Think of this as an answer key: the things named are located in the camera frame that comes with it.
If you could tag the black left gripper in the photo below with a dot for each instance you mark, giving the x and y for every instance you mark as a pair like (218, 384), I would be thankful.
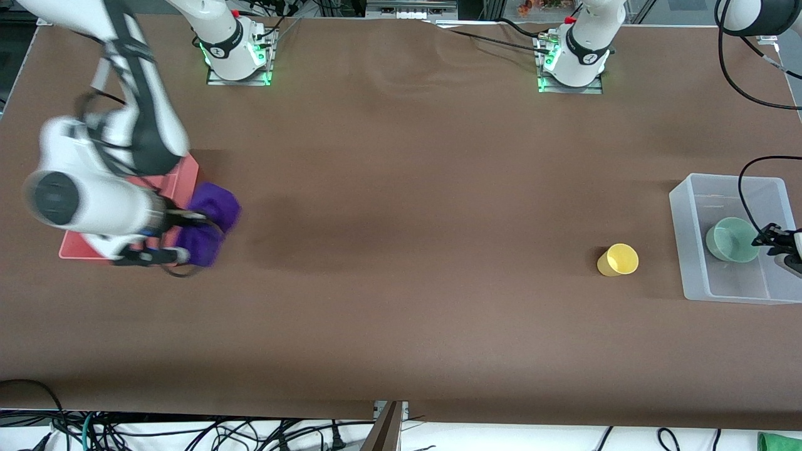
(779, 238)

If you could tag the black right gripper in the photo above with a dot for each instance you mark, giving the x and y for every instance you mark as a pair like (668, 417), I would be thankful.
(176, 217)

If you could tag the purple cloth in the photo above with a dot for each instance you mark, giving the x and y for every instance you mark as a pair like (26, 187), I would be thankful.
(213, 207)

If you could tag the pale green bowl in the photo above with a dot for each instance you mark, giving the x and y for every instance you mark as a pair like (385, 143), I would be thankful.
(730, 241)

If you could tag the yellow cup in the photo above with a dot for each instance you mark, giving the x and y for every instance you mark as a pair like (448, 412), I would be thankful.
(619, 260)

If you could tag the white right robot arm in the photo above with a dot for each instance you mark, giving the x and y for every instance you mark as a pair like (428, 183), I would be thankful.
(94, 200)

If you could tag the pink plastic bin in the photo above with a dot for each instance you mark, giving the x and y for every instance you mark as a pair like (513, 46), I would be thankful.
(178, 181)

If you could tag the translucent white plastic bin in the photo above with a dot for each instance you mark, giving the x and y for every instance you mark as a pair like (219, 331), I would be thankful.
(720, 282)

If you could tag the green object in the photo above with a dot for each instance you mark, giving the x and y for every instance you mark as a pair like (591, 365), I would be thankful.
(780, 442)

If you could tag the brown table cover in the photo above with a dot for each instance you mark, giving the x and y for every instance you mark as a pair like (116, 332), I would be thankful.
(401, 282)

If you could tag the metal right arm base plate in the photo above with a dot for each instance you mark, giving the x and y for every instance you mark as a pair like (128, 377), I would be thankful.
(241, 80)

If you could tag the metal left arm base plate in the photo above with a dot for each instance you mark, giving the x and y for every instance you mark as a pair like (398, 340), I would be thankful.
(570, 89)

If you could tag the silver rack rail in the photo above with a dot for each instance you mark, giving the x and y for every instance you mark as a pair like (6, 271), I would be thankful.
(410, 9)

